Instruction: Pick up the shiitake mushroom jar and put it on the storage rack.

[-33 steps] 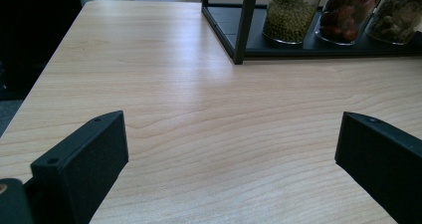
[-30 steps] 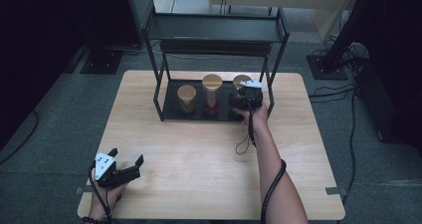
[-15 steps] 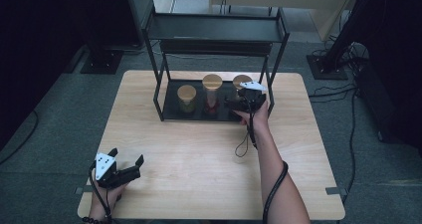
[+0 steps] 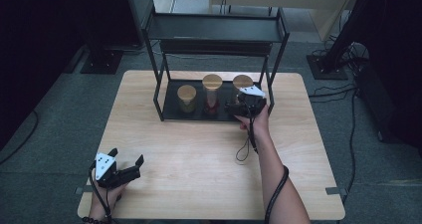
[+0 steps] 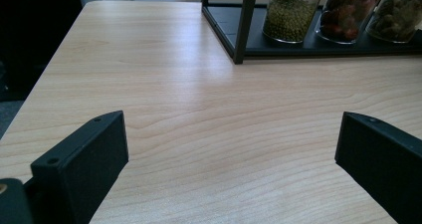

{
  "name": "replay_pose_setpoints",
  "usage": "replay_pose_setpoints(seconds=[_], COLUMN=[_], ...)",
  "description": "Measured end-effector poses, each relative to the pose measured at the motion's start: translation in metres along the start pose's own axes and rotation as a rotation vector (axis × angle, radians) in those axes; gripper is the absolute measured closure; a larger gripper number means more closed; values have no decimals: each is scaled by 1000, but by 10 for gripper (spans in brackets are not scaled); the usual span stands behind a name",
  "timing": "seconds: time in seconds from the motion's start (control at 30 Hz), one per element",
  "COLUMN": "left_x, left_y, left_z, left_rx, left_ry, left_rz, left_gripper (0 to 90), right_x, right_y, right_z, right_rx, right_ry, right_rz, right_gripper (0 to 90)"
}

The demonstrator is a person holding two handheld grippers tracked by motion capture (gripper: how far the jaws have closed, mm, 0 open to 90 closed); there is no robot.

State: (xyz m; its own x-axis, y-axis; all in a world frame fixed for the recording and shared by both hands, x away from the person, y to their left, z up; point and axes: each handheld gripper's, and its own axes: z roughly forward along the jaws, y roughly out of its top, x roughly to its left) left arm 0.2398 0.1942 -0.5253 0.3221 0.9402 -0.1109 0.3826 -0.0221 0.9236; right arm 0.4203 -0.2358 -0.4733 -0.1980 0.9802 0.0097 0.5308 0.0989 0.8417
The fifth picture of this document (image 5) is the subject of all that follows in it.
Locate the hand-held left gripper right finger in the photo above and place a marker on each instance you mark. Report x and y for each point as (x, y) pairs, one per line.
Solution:
(384, 161)

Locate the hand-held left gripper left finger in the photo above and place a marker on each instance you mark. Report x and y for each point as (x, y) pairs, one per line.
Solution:
(86, 164)

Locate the glass jar of red dates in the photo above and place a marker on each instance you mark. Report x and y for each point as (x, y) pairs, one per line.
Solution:
(345, 18)

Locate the glass jar of green beans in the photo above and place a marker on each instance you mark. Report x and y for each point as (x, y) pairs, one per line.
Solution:
(288, 18)

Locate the black metal rack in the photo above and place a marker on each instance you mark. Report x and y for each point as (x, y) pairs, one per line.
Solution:
(242, 25)

